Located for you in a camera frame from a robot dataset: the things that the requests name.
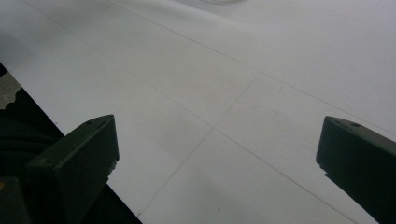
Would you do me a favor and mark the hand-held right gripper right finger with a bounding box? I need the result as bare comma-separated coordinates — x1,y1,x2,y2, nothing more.
315,115,396,224

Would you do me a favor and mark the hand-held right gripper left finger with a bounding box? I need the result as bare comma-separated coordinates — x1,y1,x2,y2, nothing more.
25,114,120,224

